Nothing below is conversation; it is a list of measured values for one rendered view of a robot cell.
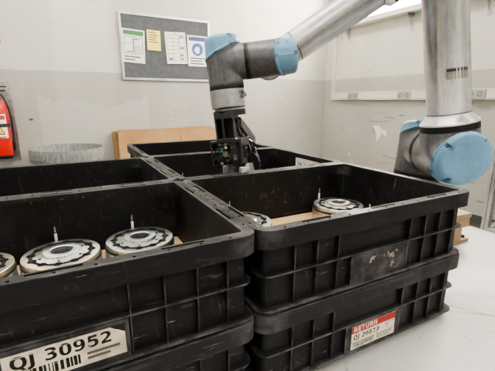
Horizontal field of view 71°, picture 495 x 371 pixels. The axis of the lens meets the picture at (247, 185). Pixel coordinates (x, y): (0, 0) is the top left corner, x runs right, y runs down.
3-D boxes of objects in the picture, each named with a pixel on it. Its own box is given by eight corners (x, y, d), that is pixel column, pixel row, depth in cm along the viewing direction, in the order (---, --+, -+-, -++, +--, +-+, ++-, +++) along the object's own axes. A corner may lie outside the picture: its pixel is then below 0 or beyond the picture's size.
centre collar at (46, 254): (77, 243, 53) (76, 239, 53) (84, 255, 49) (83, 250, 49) (40, 251, 50) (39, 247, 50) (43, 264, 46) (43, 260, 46)
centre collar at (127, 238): (151, 230, 58) (151, 227, 58) (160, 241, 54) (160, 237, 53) (121, 236, 55) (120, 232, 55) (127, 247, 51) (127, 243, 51)
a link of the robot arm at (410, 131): (429, 168, 98) (439, 119, 94) (455, 179, 85) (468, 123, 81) (386, 165, 98) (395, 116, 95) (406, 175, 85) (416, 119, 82)
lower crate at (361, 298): (338, 252, 87) (341, 206, 85) (454, 315, 62) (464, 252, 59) (185, 291, 69) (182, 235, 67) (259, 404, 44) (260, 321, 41)
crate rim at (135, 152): (234, 144, 134) (234, 138, 134) (275, 154, 108) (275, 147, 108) (126, 151, 116) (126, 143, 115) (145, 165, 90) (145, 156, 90)
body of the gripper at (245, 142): (211, 168, 75) (204, 112, 73) (225, 162, 83) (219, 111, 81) (245, 166, 73) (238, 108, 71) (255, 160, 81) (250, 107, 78)
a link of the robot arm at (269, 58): (292, 40, 80) (244, 46, 80) (297, 32, 69) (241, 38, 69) (295, 76, 82) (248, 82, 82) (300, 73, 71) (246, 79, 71)
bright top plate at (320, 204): (335, 197, 79) (335, 194, 79) (373, 207, 71) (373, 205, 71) (303, 205, 74) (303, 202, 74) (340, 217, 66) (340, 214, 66)
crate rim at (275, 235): (343, 171, 83) (344, 162, 82) (472, 205, 57) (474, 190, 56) (180, 192, 64) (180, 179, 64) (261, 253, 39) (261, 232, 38)
